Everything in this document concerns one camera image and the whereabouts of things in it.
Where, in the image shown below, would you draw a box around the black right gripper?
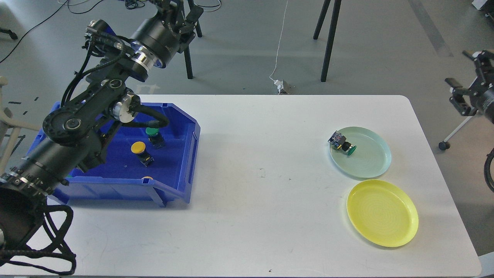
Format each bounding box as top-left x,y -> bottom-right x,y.
445,49 -> 494,123

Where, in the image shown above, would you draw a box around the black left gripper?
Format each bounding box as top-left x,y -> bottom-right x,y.
131,0 -> 204,68

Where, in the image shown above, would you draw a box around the green push button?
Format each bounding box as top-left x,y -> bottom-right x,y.
328,130 -> 357,156
145,127 -> 166,149

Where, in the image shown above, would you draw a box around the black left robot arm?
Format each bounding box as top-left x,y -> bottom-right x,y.
1,0 -> 204,276

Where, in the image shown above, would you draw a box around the green push button back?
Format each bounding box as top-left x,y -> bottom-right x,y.
145,127 -> 166,149

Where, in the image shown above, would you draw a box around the light green plate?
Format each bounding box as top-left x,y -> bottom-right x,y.
328,126 -> 392,180

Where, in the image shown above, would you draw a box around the yellow plate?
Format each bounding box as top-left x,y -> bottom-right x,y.
346,179 -> 419,248

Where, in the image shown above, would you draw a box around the black tripod left legs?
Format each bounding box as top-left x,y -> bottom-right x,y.
184,0 -> 195,80

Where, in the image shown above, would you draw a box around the black tripod legs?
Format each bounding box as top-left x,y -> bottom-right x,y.
184,0 -> 195,80
313,0 -> 342,82

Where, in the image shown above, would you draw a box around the white wheeled stand leg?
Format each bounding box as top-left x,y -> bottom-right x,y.
438,116 -> 474,151

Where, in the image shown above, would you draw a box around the white power plug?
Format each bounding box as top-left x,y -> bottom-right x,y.
273,79 -> 292,95

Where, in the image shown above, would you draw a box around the blue plastic bin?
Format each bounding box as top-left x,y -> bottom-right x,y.
50,103 -> 200,207

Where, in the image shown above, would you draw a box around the black tripod right legs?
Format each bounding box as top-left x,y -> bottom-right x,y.
313,0 -> 342,82

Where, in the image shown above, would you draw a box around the beige chair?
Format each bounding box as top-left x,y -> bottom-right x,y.
0,90 -> 42,173

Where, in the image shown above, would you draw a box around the white cable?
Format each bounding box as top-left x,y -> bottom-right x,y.
269,0 -> 290,82

